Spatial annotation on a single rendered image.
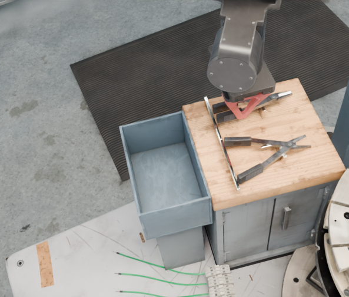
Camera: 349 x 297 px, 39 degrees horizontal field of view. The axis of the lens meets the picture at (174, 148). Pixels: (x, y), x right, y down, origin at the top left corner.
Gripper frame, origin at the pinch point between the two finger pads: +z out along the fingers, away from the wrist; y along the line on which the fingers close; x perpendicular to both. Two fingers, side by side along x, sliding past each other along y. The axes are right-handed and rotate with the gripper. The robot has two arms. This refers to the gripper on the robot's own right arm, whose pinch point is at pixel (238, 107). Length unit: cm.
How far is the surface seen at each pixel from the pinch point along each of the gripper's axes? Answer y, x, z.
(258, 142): 6.7, 0.7, 0.6
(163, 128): -4.5, -11.5, 6.3
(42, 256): -1, -40, 32
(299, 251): 14.0, 8.0, 29.3
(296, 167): 11.2, 5.0, 3.0
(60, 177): -73, -48, 111
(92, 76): -124, -26, 109
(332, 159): 11.6, 10.5, 2.9
